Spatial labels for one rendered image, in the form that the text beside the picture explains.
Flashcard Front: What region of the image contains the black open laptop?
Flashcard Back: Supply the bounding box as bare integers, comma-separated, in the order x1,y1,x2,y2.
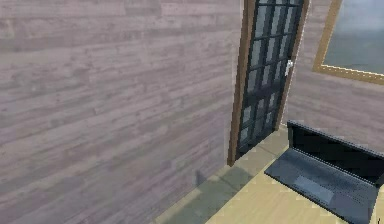
264,120,384,224

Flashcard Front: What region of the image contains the pale wooden table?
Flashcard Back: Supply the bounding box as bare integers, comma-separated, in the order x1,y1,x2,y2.
203,146,384,224

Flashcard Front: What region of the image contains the white door handle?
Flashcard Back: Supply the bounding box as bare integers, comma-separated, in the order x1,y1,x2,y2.
284,59,295,77

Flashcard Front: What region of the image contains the dark glass-paned room door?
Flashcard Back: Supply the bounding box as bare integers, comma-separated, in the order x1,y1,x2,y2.
227,0,311,167

